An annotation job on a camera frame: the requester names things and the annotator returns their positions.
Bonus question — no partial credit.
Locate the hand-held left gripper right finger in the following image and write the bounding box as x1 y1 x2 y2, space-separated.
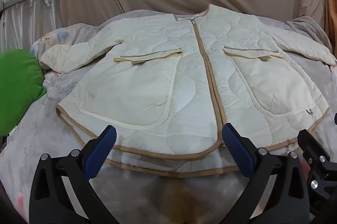
222 122 310 224

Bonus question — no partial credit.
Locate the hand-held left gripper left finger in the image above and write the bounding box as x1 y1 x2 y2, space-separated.
29 125 118 224

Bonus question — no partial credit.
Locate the cream quilted jacket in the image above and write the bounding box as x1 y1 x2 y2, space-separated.
39 4 337 178

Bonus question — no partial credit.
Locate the grey floral blanket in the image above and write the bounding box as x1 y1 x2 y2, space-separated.
0 9 337 224

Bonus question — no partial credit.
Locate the orange cloth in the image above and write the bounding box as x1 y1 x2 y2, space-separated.
324 0 337 53

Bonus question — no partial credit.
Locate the green pillow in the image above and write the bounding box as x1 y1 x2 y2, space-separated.
0 49 47 138

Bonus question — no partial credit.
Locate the white satin curtain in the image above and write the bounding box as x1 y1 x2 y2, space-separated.
0 0 64 52

